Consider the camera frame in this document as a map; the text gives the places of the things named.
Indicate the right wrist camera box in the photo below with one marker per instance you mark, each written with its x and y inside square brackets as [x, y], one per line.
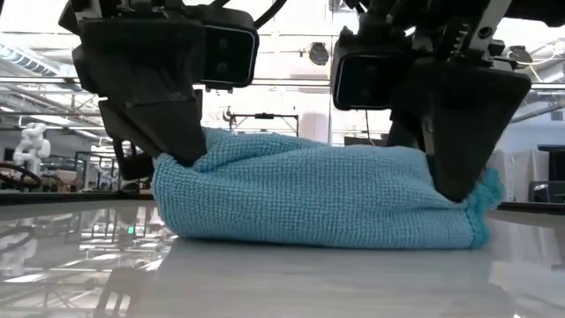
[371, 75]

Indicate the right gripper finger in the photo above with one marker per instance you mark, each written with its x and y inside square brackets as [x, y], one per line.
[463, 132]
[401, 132]

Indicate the black frame rack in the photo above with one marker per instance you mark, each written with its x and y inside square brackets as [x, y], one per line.
[95, 153]

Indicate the black metal stand frame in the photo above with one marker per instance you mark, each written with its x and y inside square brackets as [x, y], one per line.
[265, 115]

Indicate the long metal ceiling rail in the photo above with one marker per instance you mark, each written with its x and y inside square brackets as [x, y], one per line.
[44, 81]

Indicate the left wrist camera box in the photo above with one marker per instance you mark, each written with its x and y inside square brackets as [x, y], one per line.
[229, 48]

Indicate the blue microfibre towel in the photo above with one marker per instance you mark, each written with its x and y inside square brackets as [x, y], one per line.
[309, 194]

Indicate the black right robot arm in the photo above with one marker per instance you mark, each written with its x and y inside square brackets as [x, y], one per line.
[538, 9]

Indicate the silver ventilation duct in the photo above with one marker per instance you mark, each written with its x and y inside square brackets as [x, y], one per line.
[26, 57]
[543, 110]

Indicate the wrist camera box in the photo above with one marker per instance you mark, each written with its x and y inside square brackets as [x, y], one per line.
[371, 75]
[229, 48]

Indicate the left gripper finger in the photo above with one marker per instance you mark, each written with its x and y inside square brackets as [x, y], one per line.
[132, 163]
[145, 88]

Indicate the white humanoid robot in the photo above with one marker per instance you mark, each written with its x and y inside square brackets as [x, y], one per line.
[31, 146]

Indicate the white draped cloth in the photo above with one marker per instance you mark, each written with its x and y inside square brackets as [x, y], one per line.
[512, 172]

